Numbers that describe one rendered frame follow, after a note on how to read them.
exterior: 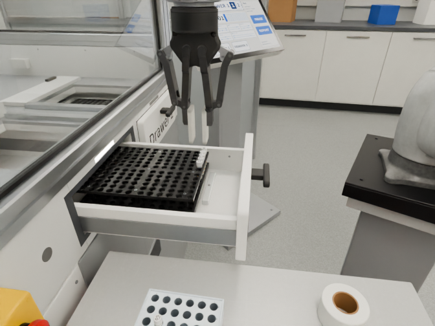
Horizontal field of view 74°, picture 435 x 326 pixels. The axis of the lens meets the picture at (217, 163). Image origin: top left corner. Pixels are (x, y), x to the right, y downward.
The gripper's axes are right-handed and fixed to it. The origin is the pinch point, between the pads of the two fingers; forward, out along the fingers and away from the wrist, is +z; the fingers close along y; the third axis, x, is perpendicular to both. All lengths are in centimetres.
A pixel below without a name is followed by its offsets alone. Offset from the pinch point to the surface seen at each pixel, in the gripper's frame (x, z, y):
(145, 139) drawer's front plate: 14.8, 11.5, -17.2
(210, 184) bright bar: 1.0, 14.5, 1.9
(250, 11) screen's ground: 104, -13, 6
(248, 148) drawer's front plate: 3.7, 6.5, 9.8
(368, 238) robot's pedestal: 13, 38, 45
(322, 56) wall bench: 285, 40, 81
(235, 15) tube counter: 95, -12, 0
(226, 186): 2.1, 15.7, 5.4
